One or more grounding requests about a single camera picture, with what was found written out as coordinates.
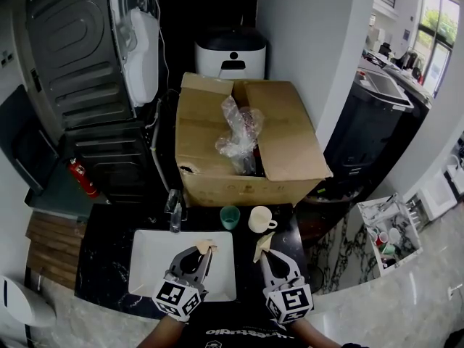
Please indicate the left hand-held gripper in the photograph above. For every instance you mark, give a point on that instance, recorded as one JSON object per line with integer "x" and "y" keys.
{"x": 177, "y": 296}

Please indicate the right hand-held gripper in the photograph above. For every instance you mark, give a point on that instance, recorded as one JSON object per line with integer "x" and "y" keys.
{"x": 290, "y": 301}

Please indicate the person's right forearm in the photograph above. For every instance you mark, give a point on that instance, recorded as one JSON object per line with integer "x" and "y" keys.
{"x": 315, "y": 335}

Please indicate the person's left forearm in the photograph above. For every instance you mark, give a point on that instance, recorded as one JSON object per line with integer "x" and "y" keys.
{"x": 159, "y": 334}

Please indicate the small red cup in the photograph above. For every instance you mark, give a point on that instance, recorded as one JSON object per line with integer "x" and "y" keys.
{"x": 381, "y": 239}

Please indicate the small green cup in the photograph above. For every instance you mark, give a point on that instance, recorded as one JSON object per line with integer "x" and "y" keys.
{"x": 389, "y": 249}

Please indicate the small white cup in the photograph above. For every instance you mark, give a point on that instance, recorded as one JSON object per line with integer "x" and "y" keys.
{"x": 394, "y": 234}

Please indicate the white rectangular sink basin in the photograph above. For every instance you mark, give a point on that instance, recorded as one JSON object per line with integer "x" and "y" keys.
{"x": 152, "y": 259}

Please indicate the chrome sink faucet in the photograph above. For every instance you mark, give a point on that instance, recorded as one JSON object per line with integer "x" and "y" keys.
{"x": 174, "y": 209}

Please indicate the person's black shirt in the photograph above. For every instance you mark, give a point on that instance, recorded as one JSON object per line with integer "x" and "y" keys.
{"x": 239, "y": 334}

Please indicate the white organizer tray with items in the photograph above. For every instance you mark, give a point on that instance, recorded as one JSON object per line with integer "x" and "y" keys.
{"x": 366, "y": 216}

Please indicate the low dark grey appliance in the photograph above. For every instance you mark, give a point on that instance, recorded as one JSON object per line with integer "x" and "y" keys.
{"x": 112, "y": 161}

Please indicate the chrome vanity faucet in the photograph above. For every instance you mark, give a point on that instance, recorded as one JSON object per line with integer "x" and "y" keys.
{"x": 389, "y": 201}

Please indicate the brown cardboard box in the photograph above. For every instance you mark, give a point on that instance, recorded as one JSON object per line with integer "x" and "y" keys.
{"x": 203, "y": 132}

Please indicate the crumpled clear plastic wrap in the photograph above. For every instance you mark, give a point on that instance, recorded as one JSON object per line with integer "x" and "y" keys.
{"x": 239, "y": 136}

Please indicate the wooden slat board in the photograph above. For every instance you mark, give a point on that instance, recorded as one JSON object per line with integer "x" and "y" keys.
{"x": 54, "y": 252}

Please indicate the red fire extinguisher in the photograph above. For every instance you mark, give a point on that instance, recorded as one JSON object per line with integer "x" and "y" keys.
{"x": 82, "y": 178}

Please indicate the black office printer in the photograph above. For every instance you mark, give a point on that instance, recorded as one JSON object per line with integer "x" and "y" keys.
{"x": 366, "y": 140}

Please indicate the white ceramic basin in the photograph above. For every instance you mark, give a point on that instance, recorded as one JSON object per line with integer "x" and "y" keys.
{"x": 438, "y": 198}

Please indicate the white plastic bin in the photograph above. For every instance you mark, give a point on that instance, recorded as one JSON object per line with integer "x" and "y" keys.
{"x": 21, "y": 303}

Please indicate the dark grey panel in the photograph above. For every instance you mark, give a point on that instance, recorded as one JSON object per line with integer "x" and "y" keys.
{"x": 25, "y": 140}

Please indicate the white foam appliance part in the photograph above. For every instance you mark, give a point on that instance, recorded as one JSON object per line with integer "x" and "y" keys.
{"x": 141, "y": 56}

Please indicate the white and black appliance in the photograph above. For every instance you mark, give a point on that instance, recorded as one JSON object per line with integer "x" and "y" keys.
{"x": 230, "y": 53}

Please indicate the tall grey appliance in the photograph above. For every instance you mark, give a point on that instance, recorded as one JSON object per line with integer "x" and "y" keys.
{"x": 76, "y": 49}

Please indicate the large window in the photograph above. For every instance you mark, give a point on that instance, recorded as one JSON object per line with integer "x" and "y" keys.
{"x": 436, "y": 35}

